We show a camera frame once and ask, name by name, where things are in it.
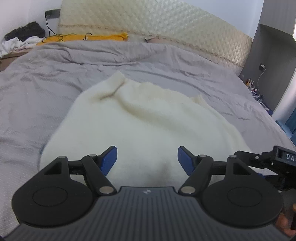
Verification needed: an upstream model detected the white striped fleece sweater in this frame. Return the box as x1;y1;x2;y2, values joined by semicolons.
40;72;250;188

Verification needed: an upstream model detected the white clothes pile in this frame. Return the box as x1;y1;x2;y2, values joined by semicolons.
0;36;44;58

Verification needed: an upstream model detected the black clothes pile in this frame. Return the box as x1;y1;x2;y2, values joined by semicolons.
4;22;45;41

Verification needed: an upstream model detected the person right hand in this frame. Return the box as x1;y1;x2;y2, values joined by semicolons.
275;212;295;237

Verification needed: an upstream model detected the blue curtain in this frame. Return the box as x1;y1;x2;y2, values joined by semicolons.
276;109;296;144

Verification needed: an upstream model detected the clutter of small bottles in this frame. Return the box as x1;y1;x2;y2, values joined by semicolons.
245;79;273;116

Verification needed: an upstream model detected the grey wardrobe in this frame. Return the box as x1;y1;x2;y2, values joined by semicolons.
241;1;295;110

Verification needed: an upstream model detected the grey bed duvet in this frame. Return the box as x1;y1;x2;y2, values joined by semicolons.
1;41;295;235

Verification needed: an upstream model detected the yellow pillow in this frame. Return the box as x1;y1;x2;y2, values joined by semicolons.
37;32;128;46

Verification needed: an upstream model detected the pink pillow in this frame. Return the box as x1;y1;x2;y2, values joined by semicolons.
145;38;167;44

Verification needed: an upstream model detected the cardboard box nightstand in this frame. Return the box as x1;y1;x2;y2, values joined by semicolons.
0;50;30;71

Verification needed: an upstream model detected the cream quilted headboard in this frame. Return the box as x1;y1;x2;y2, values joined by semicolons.
59;1;252;75

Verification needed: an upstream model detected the white charger cable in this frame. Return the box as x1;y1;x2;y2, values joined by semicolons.
256;63;266;95

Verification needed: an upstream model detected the black charging cable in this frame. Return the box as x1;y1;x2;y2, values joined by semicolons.
45;14;93;43

